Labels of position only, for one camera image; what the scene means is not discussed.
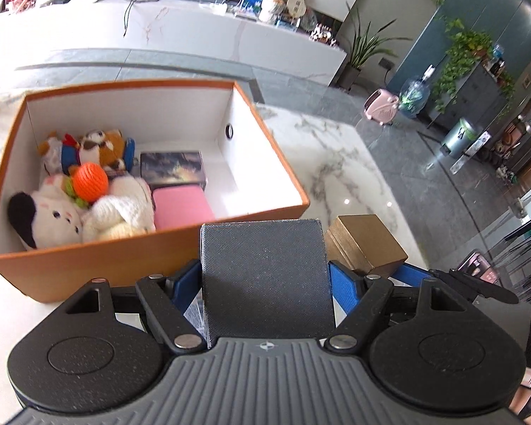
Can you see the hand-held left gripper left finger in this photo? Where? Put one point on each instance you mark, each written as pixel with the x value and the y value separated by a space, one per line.
pixel 189 285

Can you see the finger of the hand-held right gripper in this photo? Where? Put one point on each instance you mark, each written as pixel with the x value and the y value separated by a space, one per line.
pixel 413 274

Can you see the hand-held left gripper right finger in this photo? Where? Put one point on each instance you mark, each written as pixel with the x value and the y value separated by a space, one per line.
pixel 344 290

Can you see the gold box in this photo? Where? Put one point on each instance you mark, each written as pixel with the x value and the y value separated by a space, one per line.
pixel 365 243

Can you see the orange cardboard box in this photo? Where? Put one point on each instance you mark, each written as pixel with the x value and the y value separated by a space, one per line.
pixel 128 256

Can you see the dark grey box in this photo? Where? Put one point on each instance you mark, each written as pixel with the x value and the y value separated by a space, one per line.
pixel 265 279

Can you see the sailor dog plush toy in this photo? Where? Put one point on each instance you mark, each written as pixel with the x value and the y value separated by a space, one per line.
pixel 99 148

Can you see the pink box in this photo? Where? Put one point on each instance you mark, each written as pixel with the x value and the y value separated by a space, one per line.
pixel 181 208

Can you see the white knitted plush toy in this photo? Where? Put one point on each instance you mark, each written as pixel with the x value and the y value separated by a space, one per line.
pixel 119 212

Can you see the dark printed box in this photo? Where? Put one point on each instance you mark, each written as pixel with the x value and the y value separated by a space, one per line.
pixel 172 168

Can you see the orange knitted ball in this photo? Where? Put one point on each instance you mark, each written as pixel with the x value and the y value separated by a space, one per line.
pixel 90 181

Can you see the grey trash bin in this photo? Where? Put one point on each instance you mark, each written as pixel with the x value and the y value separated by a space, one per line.
pixel 462 137

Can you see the white cat plush toy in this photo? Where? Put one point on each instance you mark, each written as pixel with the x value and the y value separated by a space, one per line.
pixel 48 219

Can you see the pink small case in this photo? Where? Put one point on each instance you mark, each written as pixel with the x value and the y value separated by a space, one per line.
pixel 380 106

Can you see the clear water jug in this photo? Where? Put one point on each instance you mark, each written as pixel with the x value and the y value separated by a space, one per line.
pixel 416 93

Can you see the blue grey cabinet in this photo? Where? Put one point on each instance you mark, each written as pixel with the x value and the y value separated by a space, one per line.
pixel 478 97

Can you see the trailing vine plant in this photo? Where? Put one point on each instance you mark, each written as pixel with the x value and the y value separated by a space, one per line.
pixel 462 57

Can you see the potted green plant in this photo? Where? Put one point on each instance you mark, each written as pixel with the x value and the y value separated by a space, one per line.
pixel 363 48

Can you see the white marble tv cabinet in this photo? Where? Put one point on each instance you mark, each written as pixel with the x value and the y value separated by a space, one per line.
pixel 181 35

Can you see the black and white cow figurine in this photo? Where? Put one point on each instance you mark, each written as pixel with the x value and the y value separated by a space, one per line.
pixel 324 34

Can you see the round white sign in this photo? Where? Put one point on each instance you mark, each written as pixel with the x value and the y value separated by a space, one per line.
pixel 297 4

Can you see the brown teddy bear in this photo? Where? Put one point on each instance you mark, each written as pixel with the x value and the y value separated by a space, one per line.
pixel 272 2

